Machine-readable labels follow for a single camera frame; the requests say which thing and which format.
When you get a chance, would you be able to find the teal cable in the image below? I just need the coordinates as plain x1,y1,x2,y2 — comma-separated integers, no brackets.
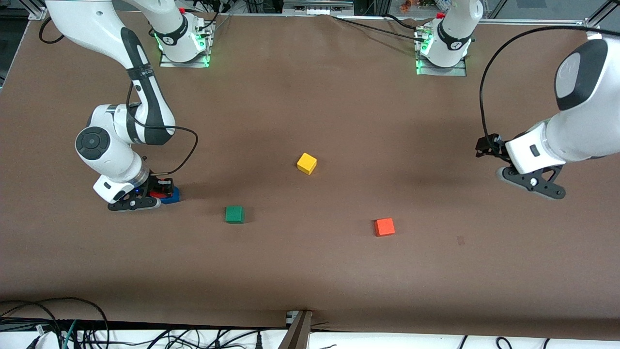
60,320,78,349

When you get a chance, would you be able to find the metal frame crossbar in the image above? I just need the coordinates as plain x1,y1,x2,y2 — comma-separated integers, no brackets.
282,0,355,16

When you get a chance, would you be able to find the thick black table cable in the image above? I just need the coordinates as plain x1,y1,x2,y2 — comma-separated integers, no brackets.
332,16,428,40

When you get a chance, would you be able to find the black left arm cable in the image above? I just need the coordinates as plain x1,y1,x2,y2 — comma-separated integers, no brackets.
479,25,620,141

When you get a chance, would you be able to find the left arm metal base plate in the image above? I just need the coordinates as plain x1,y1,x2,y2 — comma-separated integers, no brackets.
416,52,468,77

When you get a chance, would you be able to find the thin black table cable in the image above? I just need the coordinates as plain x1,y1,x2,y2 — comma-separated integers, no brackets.
383,14,419,31

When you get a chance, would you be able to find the black looped floor cable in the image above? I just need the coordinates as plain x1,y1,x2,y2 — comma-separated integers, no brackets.
0,297,110,349

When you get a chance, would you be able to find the yellow cube block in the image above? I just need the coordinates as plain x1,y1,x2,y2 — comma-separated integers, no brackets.
296,152,318,175

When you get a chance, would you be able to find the brown paper table cover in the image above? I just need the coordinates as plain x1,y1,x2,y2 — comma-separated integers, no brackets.
0,9,620,340

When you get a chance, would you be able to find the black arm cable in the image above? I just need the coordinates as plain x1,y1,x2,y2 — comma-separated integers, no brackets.
39,17,199,175
479,25,620,141

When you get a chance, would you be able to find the aluminium frame rail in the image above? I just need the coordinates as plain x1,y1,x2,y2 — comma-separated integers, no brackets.
465,18,587,25

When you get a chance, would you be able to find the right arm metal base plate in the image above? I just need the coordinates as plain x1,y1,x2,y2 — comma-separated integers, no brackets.
159,22,211,68

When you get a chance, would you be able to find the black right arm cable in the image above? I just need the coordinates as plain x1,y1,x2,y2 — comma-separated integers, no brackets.
39,17,199,175

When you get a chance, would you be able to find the aluminium profile beam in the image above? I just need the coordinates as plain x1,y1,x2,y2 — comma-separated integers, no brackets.
278,310,313,349

